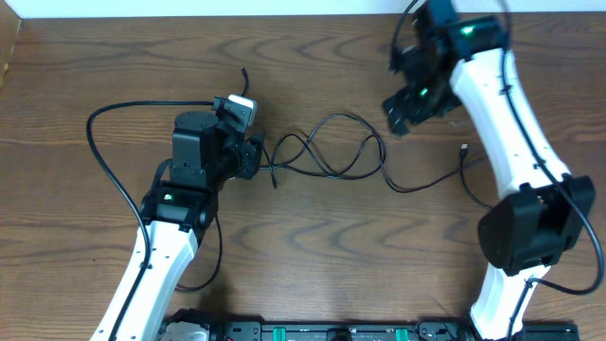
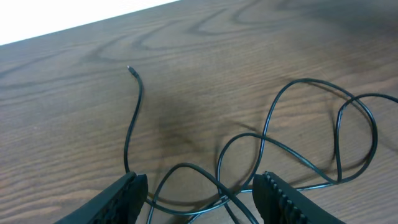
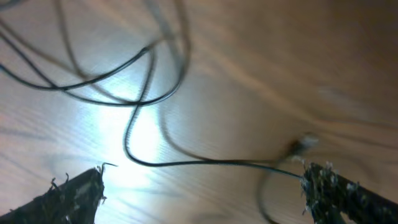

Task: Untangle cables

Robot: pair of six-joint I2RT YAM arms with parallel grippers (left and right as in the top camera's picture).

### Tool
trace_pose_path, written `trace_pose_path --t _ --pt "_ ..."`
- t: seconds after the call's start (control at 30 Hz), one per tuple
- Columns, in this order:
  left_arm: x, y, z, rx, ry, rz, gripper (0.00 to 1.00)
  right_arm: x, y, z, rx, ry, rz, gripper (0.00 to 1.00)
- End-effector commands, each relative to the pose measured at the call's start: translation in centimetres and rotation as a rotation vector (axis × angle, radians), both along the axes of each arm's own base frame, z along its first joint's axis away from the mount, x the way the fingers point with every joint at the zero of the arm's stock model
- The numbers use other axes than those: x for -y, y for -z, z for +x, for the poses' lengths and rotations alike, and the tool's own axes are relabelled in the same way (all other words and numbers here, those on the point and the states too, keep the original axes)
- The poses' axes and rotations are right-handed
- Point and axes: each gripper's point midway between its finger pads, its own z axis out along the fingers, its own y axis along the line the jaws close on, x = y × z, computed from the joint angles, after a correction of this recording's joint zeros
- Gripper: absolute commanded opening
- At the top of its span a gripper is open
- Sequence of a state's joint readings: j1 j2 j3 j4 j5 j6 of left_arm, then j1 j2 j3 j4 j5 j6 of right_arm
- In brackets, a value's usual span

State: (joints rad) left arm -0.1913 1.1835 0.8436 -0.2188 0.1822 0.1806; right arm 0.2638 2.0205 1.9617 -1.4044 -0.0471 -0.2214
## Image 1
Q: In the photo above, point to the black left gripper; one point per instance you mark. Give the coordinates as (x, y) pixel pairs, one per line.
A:
(252, 162)

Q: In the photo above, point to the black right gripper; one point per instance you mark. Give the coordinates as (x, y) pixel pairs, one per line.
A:
(406, 96)

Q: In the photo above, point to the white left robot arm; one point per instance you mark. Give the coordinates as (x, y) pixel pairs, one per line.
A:
(208, 148)

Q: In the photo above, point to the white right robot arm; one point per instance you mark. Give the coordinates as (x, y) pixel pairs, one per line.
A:
(542, 207)

